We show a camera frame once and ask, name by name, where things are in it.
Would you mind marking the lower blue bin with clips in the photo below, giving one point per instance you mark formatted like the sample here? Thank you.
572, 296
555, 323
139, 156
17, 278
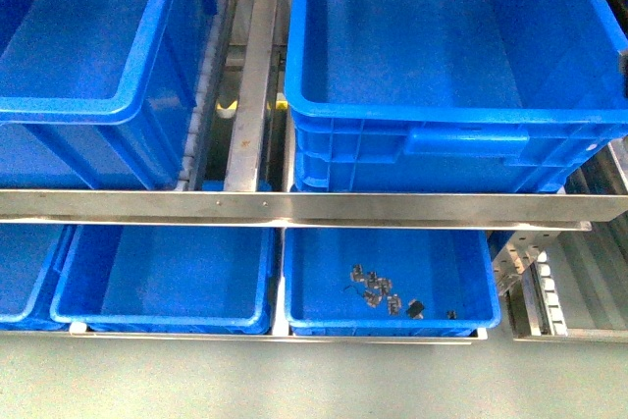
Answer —
449, 271

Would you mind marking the steel lower shelf rail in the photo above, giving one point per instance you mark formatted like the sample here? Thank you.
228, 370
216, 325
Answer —
479, 336

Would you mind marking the blue target upper bin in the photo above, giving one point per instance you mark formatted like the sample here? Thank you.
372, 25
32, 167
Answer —
473, 96

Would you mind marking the perforated steel bracket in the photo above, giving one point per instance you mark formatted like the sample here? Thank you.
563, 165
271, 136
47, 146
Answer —
514, 252

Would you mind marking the steel shelf rail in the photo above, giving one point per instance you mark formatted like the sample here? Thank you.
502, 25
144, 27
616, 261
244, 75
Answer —
479, 336
528, 212

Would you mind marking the blue middle upper bin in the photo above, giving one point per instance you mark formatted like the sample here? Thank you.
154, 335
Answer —
99, 94

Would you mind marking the steel front shelf rail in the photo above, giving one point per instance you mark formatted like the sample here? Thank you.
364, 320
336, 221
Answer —
528, 212

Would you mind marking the lower blue bin far left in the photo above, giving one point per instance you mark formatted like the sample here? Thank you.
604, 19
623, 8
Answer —
32, 259

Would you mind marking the pile of small metal clips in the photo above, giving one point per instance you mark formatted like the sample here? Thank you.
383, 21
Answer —
376, 290

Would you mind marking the white roller track right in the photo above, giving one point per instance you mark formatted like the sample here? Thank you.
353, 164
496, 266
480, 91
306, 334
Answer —
552, 313

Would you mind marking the steel divider rail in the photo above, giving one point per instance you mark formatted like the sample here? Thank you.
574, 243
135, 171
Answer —
245, 157

